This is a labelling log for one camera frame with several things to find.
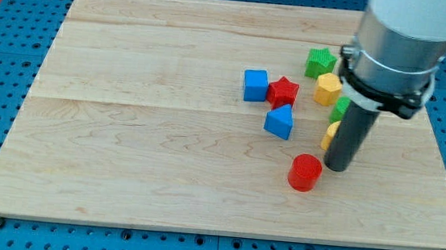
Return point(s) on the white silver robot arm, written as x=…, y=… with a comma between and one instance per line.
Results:
x=392, y=61

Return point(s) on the green circle block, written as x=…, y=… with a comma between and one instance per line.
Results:
x=340, y=107

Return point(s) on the blue cube block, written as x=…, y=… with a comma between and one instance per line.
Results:
x=255, y=85

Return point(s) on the blue triangle block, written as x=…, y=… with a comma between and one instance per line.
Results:
x=279, y=121

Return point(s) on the red star block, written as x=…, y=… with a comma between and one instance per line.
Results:
x=282, y=92

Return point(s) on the light wooden board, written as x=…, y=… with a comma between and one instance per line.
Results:
x=136, y=119

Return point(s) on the red cylinder block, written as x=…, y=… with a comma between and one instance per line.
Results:
x=304, y=172

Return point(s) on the yellow rounded block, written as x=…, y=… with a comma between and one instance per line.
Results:
x=329, y=135

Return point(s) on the yellow hexagon block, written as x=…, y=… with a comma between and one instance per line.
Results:
x=328, y=89

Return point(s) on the green star block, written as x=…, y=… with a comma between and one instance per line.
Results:
x=319, y=61

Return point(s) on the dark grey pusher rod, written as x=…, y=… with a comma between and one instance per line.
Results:
x=354, y=127

